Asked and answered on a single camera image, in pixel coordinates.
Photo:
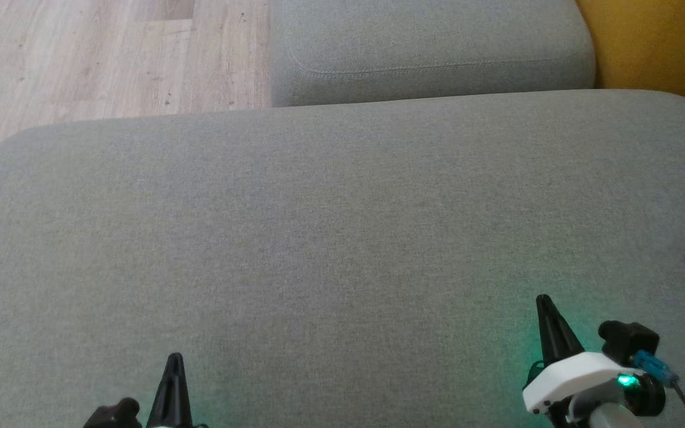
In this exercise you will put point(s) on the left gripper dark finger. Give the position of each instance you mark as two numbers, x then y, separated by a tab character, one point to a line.
173	398

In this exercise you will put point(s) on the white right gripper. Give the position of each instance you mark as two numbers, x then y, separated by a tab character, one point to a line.
574	380

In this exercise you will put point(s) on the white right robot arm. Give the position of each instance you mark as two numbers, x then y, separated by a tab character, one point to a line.
607	419

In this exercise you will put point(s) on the large grey sofa seat cushion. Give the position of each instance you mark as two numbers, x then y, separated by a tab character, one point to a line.
342	238

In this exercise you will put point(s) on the yellow sofa backrest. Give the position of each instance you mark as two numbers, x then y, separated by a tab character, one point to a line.
663	41

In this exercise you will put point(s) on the small grey sofa seat cushion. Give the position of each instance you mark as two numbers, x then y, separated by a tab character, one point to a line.
431	41

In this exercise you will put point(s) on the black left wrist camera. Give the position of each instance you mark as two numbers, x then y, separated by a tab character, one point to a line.
113	416

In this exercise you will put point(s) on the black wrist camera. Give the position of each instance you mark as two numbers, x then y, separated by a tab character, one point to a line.
628	339
113	416

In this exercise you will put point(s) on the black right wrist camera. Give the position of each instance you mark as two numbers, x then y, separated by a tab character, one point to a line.
628	339

